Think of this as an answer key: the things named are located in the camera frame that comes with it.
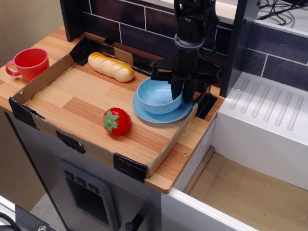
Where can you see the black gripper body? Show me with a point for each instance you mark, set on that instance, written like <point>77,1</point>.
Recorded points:
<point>185,64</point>

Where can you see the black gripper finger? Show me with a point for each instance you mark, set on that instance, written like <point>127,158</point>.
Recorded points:
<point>189,90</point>
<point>176,88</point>

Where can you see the light blue bowl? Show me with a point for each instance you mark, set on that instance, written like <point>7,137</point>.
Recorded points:
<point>156,97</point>

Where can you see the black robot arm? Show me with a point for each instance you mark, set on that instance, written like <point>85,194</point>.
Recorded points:
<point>196,19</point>

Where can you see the light blue plate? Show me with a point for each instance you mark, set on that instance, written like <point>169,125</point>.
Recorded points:
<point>182,111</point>

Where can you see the red toy strawberry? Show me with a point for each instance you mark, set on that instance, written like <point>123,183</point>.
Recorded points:
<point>116,121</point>

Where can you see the toy bread loaf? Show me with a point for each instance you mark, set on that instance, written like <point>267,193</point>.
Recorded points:
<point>110,67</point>

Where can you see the white toy sink unit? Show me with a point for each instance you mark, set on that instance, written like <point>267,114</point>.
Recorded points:
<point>250,172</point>

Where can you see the grey toy oven front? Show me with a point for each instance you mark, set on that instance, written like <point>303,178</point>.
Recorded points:
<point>88,195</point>

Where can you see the red plastic cup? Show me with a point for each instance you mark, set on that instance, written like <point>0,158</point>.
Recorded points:
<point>28,64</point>

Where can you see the black device bottom left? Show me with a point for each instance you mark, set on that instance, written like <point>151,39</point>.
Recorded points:
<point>21,221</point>

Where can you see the dark vertical post right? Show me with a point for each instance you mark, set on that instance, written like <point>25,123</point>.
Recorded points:
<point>245,16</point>

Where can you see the dark vertical post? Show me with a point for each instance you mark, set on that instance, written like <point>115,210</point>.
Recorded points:
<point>245,16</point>
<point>72,17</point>

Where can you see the cardboard tray frame with tape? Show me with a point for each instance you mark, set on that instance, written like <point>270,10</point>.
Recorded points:
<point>71,98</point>

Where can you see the dark vertical post left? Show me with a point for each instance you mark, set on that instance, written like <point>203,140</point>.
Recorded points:
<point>72,17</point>

